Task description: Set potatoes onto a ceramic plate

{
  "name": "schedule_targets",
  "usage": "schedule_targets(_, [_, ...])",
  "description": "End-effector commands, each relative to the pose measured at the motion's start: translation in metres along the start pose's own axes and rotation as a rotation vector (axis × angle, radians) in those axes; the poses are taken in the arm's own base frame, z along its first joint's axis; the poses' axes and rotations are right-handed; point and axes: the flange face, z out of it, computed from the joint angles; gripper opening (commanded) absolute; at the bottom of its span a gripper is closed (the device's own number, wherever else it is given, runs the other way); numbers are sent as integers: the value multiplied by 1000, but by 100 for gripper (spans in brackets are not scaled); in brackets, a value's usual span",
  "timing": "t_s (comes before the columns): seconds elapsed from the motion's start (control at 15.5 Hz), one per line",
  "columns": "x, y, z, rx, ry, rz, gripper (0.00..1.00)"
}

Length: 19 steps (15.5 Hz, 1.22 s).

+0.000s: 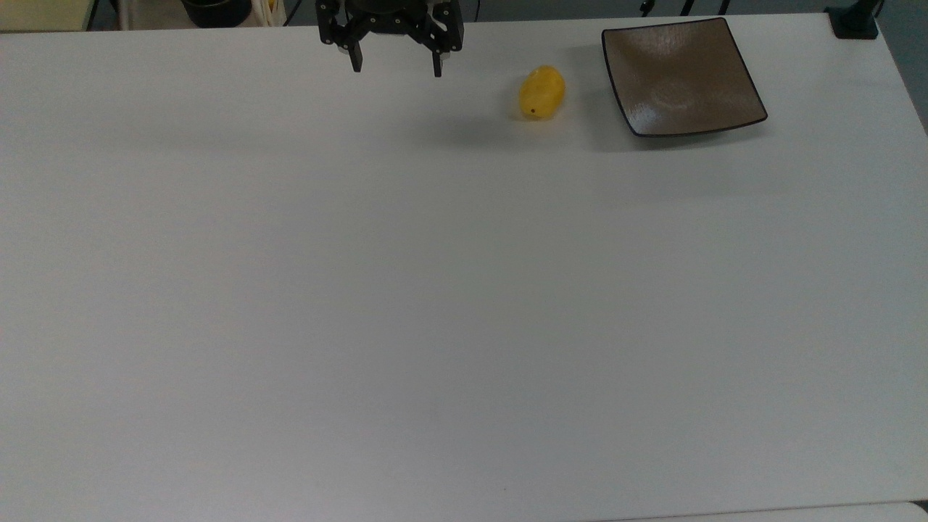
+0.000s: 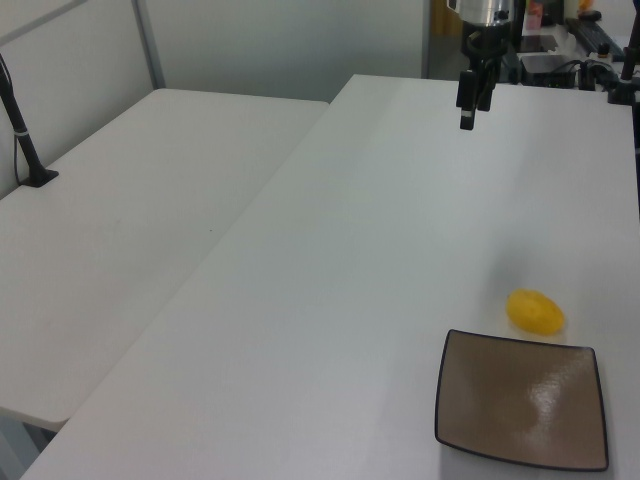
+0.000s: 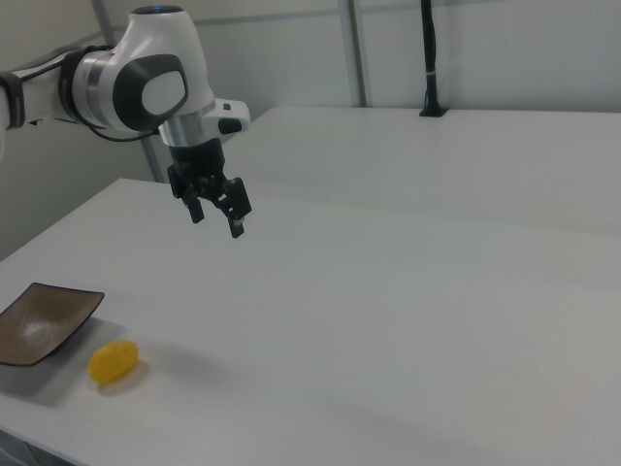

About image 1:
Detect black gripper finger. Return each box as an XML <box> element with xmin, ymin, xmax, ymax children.
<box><xmin>424</xmin><ymin>4</ymin><xmax>465</xmax><ymax>78</ymax></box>
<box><xmin>317</xmin><ymin>1</ymin><xmax>363</xmax><ymax>73</ymax></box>

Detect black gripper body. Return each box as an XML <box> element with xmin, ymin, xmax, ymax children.
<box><xmin>341</xmin><ymin>0</ymin><xmax>444</xmax><ymax>36</ymax></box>

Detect yellow potato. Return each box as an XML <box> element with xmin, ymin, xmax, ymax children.
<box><xmin>518</xmin><ymin>65</ymin><xmax>566</xmax><ymax>122</ymax></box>

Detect brown square ceramic plate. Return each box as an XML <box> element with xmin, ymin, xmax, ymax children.
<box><xmin>601</xmin><ymin>17</ymin><xmax>769</xmax><ymax>138</ymax></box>

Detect black round bin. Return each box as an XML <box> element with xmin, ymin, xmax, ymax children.
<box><xmin>181</xmin><ymin>0</ymin><xmax>253</xmax><ymax>29</ymax></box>

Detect black chair legs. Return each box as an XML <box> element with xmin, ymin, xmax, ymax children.
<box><xmin>638</xmin><ymin>0</ymin><xmax>733</xmax><ymax>17</ymax></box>

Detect light wooden desk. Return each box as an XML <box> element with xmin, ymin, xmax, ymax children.
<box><xmin>0</xmin><ymin>0</ymin><xmax>99</xmax><ymax>33</ymax></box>

